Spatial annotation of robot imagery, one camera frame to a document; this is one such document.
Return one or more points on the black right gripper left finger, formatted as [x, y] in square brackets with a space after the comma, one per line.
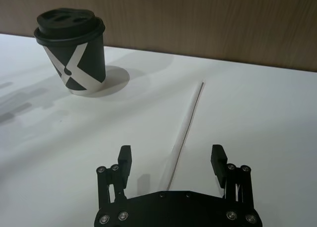
[125, 162]

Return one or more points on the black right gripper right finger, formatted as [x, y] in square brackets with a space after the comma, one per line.
[219, 162]

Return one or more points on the black plastic cup lid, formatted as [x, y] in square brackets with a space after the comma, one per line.
[69, 23]

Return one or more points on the white wrapped drinking straw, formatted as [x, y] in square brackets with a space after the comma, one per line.
[186, 128]

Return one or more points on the black and white paper cup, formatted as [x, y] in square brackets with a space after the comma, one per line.
[90, 63]

